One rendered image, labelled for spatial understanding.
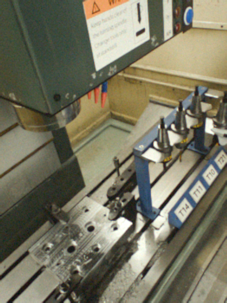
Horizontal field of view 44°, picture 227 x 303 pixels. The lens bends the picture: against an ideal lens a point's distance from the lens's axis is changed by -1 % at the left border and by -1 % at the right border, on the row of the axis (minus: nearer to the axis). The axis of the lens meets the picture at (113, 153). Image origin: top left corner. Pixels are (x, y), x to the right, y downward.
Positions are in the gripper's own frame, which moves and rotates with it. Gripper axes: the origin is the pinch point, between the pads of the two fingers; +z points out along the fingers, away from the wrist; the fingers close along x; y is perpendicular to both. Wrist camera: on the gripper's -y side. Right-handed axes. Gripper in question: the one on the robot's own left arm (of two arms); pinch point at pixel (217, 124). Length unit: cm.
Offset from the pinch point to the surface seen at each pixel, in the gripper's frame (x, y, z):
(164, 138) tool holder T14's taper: -22.8, -5.8, 7.7
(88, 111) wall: 30, 43, 104
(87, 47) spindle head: -53, -45, 2
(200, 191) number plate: -9.1, 26.8, -0.2
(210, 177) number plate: -0.3, 26.3, 0.0
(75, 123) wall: 17, 45, 104
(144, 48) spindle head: -38, -40, 2
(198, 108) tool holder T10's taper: -0.9, -5.0, 7.5
